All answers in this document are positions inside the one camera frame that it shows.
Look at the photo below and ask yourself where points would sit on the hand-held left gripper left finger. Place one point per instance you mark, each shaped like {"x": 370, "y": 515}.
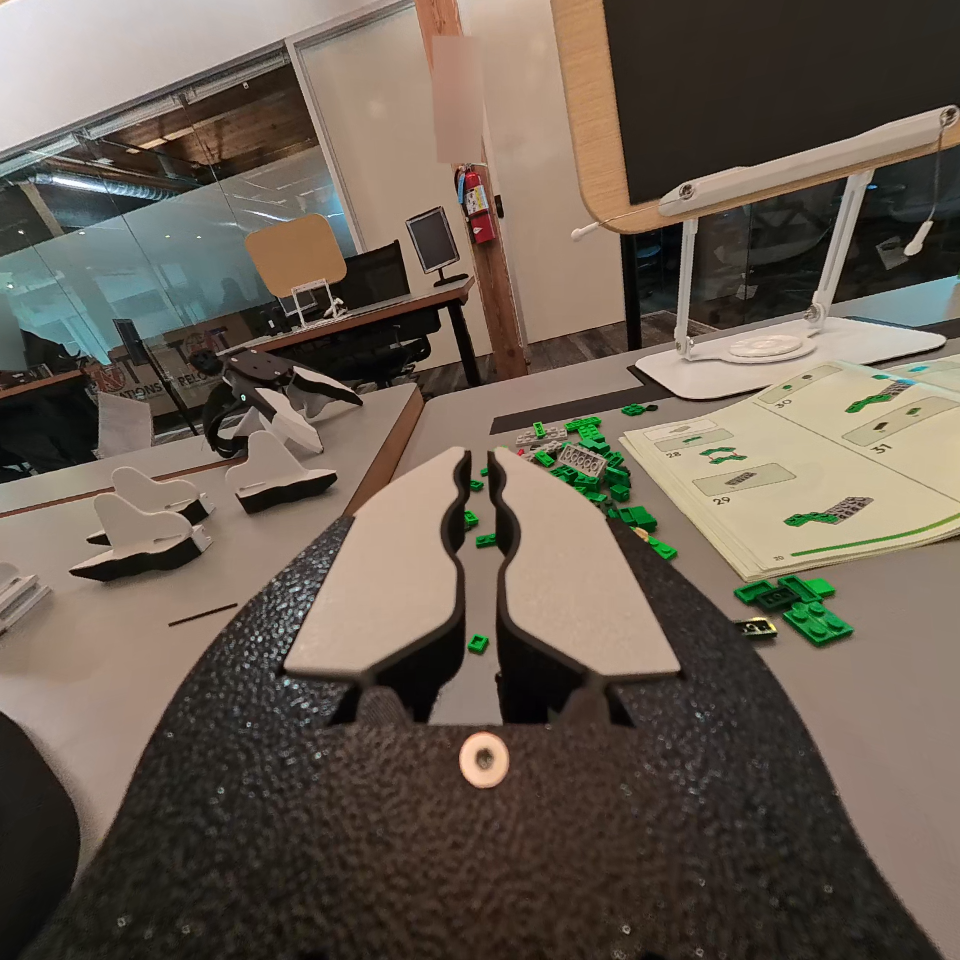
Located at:
{"x": 382, "y": 577}

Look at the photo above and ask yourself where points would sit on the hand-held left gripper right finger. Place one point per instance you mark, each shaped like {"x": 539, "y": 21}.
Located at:
{"x": 577, "y": 585}

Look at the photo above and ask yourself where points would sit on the wooden-top office desk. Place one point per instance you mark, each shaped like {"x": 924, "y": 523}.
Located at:
{"x": 420, "y": 300}

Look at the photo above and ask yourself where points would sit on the grey desk with wooden edge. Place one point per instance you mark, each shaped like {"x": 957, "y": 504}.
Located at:
{"x": 112, "y": 675}

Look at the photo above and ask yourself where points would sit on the pile of green bricks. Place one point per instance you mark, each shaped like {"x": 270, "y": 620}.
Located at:
{"x": 594, "y": 484}

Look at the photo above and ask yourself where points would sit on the small green brick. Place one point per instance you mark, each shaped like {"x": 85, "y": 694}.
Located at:
{"x": 477, "y": 643}

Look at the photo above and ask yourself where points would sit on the grey building brick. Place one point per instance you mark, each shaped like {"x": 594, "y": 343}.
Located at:
{"x": 583, "y": 459}

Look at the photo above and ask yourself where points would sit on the loose white jaw part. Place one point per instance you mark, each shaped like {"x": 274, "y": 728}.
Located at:
{"x": 161, "y": 487}
{"x": 266, "y": 469}
{"x": 139, "y": 529}
{"x": 19, "y": 596}

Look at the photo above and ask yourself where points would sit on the thin dark stick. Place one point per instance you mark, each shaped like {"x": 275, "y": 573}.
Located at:
{"x": 202, "y": 613}

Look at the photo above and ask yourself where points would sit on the small black yellow piece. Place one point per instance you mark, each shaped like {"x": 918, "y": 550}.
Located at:
{"x": 757, "y": 628}

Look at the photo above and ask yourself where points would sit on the black device with white jaws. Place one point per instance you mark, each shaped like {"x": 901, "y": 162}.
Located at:
{"x": 259, "y": 375}

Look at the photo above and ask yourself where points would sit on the green plate assembly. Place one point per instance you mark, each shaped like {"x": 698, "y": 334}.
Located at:
{"x": 816, "y": 619}

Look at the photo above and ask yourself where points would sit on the pale green instruction booklet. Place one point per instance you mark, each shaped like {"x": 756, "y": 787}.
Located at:
{"x": 825, "y": 480}

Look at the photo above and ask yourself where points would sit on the small white stand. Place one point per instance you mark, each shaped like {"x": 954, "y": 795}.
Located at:
{"x": 311, "y": 304}

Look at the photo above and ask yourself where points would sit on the black office chair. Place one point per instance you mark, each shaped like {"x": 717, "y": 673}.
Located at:
{"x": 375, "y": 277}

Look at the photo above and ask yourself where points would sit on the tan rounded board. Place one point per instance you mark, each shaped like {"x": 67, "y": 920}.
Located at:
{"x": 296, "y": 251}

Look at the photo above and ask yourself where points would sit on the small monitor on stand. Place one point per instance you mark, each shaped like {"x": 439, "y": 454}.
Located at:
{"x": 431, "y": 240}

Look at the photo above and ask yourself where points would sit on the red fire extinguisher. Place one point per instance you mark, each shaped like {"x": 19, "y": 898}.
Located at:
{"x": 481, "y": 211}

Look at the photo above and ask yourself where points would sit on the black rounded object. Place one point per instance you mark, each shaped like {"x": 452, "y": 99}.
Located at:
{"x": 30, "y": 862}

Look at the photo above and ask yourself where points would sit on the wood-framed black panel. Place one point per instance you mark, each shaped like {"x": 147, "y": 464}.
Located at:
{"x": 750, "y": 75}

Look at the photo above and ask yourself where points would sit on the wooden post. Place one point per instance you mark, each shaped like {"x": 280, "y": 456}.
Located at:
{"x": 499, "y": 300}

